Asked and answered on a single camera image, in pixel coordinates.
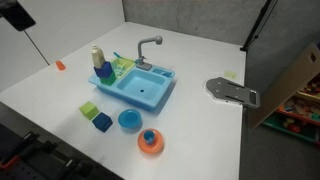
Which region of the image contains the small white bottle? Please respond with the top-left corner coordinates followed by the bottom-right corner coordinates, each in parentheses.
top-left (91, 44), bottom-right (106, 69)

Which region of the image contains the blue toy sink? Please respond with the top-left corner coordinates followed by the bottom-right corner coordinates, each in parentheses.
top-left (88, 56), bottom-right (177, 112)

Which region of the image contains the blue toy bowl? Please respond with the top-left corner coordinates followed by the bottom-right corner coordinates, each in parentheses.
top-left (117, 108), bottom-right (142, 130)

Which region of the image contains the yellow-green dish rack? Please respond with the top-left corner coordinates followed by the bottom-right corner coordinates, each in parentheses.
top-left (109, 57), bottom-right (136, 79)

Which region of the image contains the gray toy faucet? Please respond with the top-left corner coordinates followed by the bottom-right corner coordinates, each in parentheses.
top-left (134, 35), bottom-right (164, 71)

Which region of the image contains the small blue toy cup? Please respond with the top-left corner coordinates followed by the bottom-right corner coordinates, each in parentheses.
top-left (142, 130), bottom-right (156, 146)

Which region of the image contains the dark green toy block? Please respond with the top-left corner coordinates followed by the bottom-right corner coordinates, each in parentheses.
top-left (99, 70), bottom-right (118, 87)

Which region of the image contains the orange toy plate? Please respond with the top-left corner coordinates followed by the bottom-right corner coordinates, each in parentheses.
top-left (137, 128), bottom-right (165, 154)

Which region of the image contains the teal toy utensil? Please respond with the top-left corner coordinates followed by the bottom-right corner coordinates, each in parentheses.
top-left (112, 51), bottom-right (136, 64)

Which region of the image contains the dark blue toy block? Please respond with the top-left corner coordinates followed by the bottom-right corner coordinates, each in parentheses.
top-left (91, 111), bottom-right (114, 133)
top-left (93, 61), bottom-right (114, 79)

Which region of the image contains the gray metal mounting plate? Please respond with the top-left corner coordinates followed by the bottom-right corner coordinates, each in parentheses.
top-left (205, 76), bottom-right (261, 110)

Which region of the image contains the pale yellow sticky note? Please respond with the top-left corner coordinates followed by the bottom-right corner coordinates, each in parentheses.
top-left (223, 70), bottom-right (238, 80)

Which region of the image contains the light green toy block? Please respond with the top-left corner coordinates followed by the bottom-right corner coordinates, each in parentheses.
top-left (78, 101), bottom-right (100, 121)

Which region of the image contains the small orange cup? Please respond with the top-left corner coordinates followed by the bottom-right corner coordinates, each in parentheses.
top-left (54, 60), bottom-right (67, 72)

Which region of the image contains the black vertical pole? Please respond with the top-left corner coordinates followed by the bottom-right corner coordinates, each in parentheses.
top-left (239, 0), bottom-right (279, 53)

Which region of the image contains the toy storage shelf with bins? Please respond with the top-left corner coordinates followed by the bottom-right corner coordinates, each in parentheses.
top-left (248, 42), bottom-right (320, 146)

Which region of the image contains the black clamp equipment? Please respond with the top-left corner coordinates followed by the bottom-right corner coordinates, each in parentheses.
top-left (0, 123), bottom-right (124, 180)

